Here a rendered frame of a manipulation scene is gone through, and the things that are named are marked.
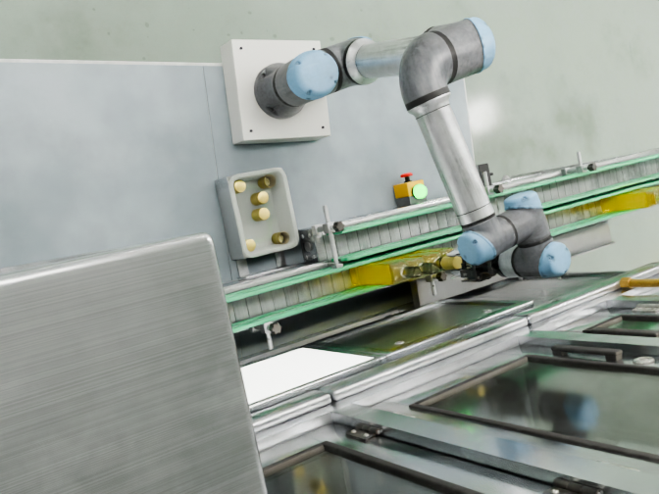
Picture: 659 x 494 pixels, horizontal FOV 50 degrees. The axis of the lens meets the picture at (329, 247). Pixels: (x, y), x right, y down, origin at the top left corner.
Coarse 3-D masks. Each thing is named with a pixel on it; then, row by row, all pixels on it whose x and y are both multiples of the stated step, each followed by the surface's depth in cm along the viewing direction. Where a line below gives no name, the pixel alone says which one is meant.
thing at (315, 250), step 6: (306, 234) 195; (312, 234) 192; (318, 234) 193; (306, 240) 195; (312, 240) 193; (318, 240) 193; (306, 246) 195; (312, 246) 193; (318, 246) 192; (324, 246) 193; (306, 252) 197; (312, 252) 194; (318, 252) 192; (324, 252) 193; (306, 258) 196; (312, 258) 195; (318, 258) 192; (324, 258) 193
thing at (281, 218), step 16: (240, 176) 186; (256, 176) 192; (256, 192) 196; (272, 192) 198; (288, 192) 193; (240, 208) 193; (256, 208) 196; (272, 208) 198; (288, 208) 194; (240, 224) 185; (256, 224) 195; (272, 224) 198; (288, 224) 195; (240, 240) 185; (256, 240) 195; (256, 256) 187
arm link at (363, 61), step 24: (456, 24) 148; (480, 24) 148; (336, 48) 180; (360, 48) 176; (384, 48) 167; (456, 48) 144; (480, 48) 147; (360, 72) 177; (384, 72) 170; (456, 72) 146; (480, 72) 153
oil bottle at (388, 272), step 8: (368, 264) 193; (376, 264) 189; (384, 264) 184; (392, 264) 182; (400, 264) 182; (352, 272) 197; (360, 272) 193; (368, 272) 190; (376, 272) 187; (384, 272) 184; (392, 272) 182; (400, 272) 181; (352, 280) 197; (360, 280) 194; (368, 280) 191; (376, 280) 188; (384, 280) 185; (392, 280) 182; (400, 280) 181
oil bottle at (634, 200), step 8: (632, 192) 253; (640, 192) 246; (648, 192) 243; (656, 192) 243; (600, 200) 259; (608, 200) 257; (616, 200) 254; (624, 200) 251; (632, 200) 249; (640, 200) 246; (648, 200) 244; (656, 200) 243; (608, 208) 257; (616, 208) 255; (624, 208) 252; (632, 208) 250; (640, 208) 247
